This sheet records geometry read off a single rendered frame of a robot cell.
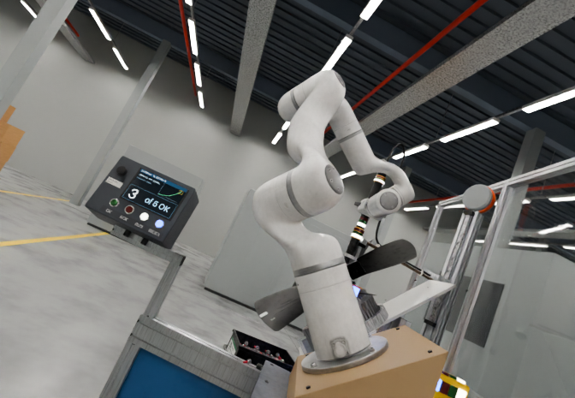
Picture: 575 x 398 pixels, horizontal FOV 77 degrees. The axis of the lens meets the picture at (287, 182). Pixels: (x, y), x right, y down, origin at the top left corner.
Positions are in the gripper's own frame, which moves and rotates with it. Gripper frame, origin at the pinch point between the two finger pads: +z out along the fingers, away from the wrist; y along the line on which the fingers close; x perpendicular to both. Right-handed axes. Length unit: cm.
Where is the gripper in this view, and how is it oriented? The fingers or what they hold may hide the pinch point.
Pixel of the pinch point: (367, 211)
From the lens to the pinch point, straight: 153.0
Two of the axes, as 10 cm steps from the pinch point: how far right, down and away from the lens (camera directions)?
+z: -0.1, 1.9, 9.8
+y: 9.1, 4.1, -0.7
